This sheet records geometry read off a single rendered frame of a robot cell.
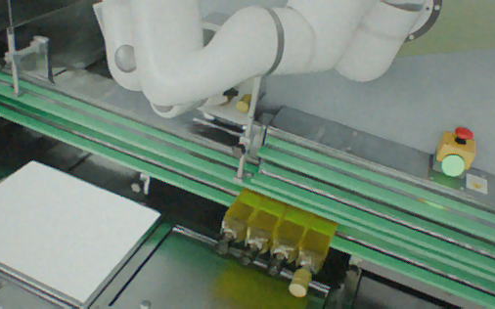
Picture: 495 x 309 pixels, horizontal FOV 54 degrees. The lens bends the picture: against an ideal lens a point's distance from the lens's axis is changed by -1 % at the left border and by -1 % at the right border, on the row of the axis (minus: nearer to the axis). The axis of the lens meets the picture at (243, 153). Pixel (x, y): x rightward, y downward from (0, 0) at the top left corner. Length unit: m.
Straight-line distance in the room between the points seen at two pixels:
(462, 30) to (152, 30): 0.62
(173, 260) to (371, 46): 0.69
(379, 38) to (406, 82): 0.46
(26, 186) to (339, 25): 0.96
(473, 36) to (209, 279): 0.73
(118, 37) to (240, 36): 0.19
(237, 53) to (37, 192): 0.88
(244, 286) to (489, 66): 0.70
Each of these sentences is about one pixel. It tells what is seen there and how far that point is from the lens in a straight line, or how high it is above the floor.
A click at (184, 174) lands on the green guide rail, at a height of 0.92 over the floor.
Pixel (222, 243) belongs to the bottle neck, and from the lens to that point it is 1.01.
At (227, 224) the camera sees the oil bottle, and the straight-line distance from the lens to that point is 1.04.
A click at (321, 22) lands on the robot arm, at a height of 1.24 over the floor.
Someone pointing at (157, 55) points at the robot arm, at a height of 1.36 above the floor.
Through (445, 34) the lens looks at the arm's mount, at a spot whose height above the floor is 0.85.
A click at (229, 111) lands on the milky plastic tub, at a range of 1.21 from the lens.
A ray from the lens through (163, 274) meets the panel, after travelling 1.13.
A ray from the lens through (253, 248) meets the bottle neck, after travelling 1.01.
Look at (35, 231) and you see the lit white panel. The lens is 1.23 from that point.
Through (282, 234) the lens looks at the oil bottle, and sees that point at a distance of 1.03.
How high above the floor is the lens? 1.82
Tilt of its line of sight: 53 degrees down
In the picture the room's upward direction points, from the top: 142 degrees counter-clockwise
